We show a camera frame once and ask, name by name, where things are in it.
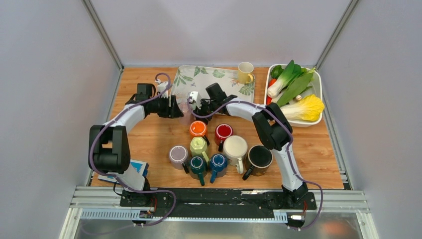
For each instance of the blue mug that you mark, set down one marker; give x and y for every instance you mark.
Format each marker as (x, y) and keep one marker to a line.
(218, 166)

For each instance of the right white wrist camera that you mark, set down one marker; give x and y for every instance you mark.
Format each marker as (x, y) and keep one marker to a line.
(194, 100)

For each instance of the mauve mug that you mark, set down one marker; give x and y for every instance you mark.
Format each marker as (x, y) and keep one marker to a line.
(178, 156)

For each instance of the green bok choy toy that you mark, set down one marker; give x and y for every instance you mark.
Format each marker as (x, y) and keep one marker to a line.
(293, 81)

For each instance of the black floral mug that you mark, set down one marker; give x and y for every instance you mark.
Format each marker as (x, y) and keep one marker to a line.
(257, 162)

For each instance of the green bell pepper toy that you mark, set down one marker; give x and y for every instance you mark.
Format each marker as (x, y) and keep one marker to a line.
(276, 71)

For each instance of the orange mug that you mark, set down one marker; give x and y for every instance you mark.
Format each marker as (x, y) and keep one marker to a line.
(199, 129)

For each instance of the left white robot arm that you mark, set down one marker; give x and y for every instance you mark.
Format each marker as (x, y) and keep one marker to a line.
(109, 152)

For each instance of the cream cat pattern mug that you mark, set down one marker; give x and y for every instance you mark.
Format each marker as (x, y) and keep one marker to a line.
(235, 149)

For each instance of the leaf pattern tray mat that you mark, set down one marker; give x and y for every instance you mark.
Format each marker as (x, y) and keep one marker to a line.
(196, 78)

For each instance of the pale yellow mug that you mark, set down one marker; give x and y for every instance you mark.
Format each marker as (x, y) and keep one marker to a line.
(244, 73)

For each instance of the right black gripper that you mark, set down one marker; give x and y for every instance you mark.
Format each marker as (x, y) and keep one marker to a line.
(200, 111)

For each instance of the teal mug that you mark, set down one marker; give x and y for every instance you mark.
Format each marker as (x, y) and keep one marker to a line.
(198, 169)

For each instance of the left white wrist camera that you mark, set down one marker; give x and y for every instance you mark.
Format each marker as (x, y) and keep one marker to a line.
(161, 88)

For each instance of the blue booklet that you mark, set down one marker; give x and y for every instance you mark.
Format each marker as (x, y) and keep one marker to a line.
(138, 166)

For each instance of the orange toy pumpkin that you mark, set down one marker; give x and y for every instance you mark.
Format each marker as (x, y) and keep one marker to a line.
(268, 100)

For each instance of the red mug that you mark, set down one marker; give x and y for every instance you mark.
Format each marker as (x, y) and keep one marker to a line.
(221, 133)

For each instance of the red tomato toy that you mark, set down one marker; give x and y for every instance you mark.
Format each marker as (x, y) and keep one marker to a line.
(271, 82)

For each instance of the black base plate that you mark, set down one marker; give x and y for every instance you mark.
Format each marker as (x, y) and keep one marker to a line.
(216, 203)

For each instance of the pink mug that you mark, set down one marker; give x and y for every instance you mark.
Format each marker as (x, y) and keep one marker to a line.
(187, 117)

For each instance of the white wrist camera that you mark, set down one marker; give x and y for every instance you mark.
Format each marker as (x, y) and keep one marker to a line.
(161, 88)
(194, 100)

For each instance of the white vegetable tub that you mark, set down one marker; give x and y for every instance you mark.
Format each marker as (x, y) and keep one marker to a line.
(315, 89)

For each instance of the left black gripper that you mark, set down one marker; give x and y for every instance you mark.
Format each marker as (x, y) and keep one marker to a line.
(170, 112)

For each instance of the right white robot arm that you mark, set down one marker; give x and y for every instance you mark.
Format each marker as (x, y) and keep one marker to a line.
(273, 129)

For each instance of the light green faceted mug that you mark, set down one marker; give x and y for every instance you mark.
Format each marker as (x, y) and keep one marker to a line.
(199, 147)

